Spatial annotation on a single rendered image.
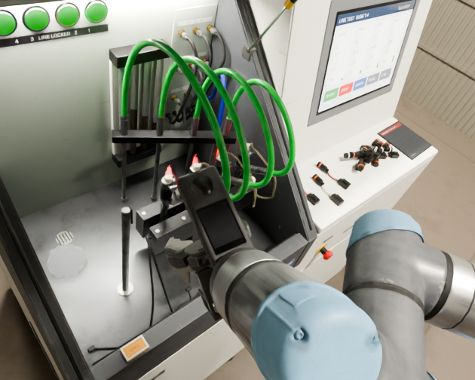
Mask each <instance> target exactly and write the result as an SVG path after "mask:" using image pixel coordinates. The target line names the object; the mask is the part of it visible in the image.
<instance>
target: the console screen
mask: <svg viewBox="0 0 475 380"><path fill-rule="evenodd" d="M420 1H421V0H331V2H330V7H329V13H328V18H327V22H326V29H325V34H324V38H323V45H322V50H321V54H320V62H319V66H318V70H317V77H316V81H315V86H314V93H313V97H312V101H311V109H310V113H309V117H308V125H307V127H310V126H311V125H313V124H316V123H318V122H320V121H323V120H325V119H328V118H330V117H332V116H334V115H337V114H339V113H341V112H344V111H346V110H349V109H351V108H354V107H355V106H358V105H360V104H362V103H365V102H367V101H370V100H372V99H374V98H376V97H379V96H381V95H383V94H385V93H388V92H390V91H391V90H392V87H393V85H394V81H395V78H396V76H397V71H398V69H399V66H400V62H401V60H402V57H403V52H404V50H405V47H406V43H407V41H408V38H409V34H410V31H411V28H412V24H413V22H414V19H415V15H416V12H417V10H418V6H419V3H420Z"/></svg>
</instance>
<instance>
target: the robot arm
mask: <svg viewBox="0 0 475 380"><path fill-rule="evenodd" d="M177 188H178V190H179V193H180V195H181V198H182V200H183V202H184V205H185V207H186V209H187V211H188V214H189V216H190V218H191V220H192V223H193V225H194V227H195V230H196V232H197V233H198V237H199V238H200V240H198V241H195V242H193V241H181V240H180V239H175V237H171V238H170V239H169V241H168V242H167V244H166V246H165V252H166V254H167V258H168V260H169V262H170V264H171V265H172V266H173V267H174V268H177V270H178V272H179V274H180V276H181V278H182V279H183V280H184V281H185V282H186V283H191V278H190V272H195V274H196V276H197V279H198V282H199V284H200V286H201V288H200V289H198V291H199V293H200V295H201V298H202V301H203V303H204V306H205V307H206V309H207V310H208V311H209V313H210V314H211V316H212V317H213V319H214V320H215V321H217V320H219V319H221V318H223V320H224V321H225V322H226V323H227V324H228V326H229V328H230V329H231V331H232V332H233V333H234V334H235V335H236V336H237V337H238V338H239V339H240V341H241V342H242V344H243V345H244V347H245V348H246V349H247V350H248V351H249V353H250V354H251V356H252V357H253V359H254V360H255V361H256V364H257V366H258V368H259V370H260V372H261V373H262V374H263V376H264V377H265V379H266V380H436V379H435V378H434V376H433V375H432V374H430V373H429V372H428V371H427V370H426V368H425V342H424V322H425V323H429V324H431V325H434V326H437V327H439V328H441V329H444V330H446V331H449V332H451V333H454V334H456V335H459V336H462V337H464V338H466V339H470V340H471V341H474V342H475V263H474V262H471V261H468V260H466V259H463V258H461V257H458V256H455V255H452V254H450V253H447V252H444V251H442V250H439V249H437V248H434V247H431V246H429V245H427V244H424V236H423V234H422V233H421V228H420V225H419V224H418V223H417V222H416V221H415V220H414V219H413V218H412V217H411V216H410V215H408V214H406V213H404V212H401V211H399V210H391V209H380V210H372V211H370V212H368V213H365V214H363V215H362V216H361V217H360V218H359V219H357V220H356V221H355V222H354V225H353V228H352V230H351V235H350V238H349V242H348V247H347V249H346V252H345V257H346V264H345V275H344V280H343V287H342V292H339V291H338V290H336V289H334V288H332V287H330V286H328V285H326V284H324V283H319V282H317V281H316V280H314V279H312V278H311V277H309V276H307V275H306V274H303V273H302V272H300V271H298V270H297V269H295V268H293V267H292V266H290V265H288V264H286V263H284V262H282V261H280V260H279V259H276V258H275V257H273V256H271V255H270V254H268V253H266V252H264V251H260V250H257V249H255V248H254V246H253V244H252V242H251V240H250V237H251V232H250V228H249V226H248V223H247V221H245V220H242V219H241V218H240V217H239V215H238V212H237V211H236V209H235V207H234V204H233V202H232V200H231V198H230V196H229V194H228V192H227V189H226V187H225V185H224V183H223V181H222V179H221V177H220V175H219V172H218V170H217V169H216V167H214V166H209V167H205V168H203V169H201V170H197V171H195V172H193V173H189V174H187V175H184V176H181V177H179V178H178V180H177ZM213 304H214V305H215V306H216V310H217V311H218V313H217V312H215V309H214V307H213Z"/></svg>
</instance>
